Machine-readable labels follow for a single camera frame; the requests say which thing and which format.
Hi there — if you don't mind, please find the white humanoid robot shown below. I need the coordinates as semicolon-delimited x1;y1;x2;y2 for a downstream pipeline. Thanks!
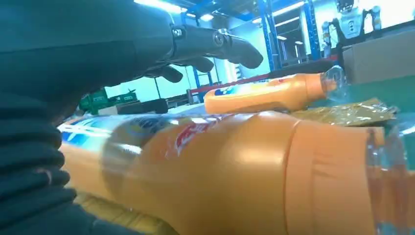
322;0;383;49

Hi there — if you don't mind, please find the brown cardboard box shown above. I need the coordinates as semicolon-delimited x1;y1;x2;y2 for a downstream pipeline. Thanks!
342;30;415;85

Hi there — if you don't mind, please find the green machine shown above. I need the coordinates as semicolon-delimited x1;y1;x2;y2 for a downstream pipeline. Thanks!
78;88;138;115

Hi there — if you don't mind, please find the green table mat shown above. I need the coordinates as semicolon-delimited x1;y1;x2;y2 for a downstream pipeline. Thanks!
308;75;415;171

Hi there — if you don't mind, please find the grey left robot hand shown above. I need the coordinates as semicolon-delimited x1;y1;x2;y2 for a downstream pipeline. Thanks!
0;0;264;125

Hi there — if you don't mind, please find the orange drink bottle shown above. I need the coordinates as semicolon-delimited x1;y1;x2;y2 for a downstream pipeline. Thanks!
203;65;349;115
58;111;415;235

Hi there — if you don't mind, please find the ceiling light strip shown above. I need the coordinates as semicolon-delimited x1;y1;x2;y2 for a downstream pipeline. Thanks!
133;0;188;14

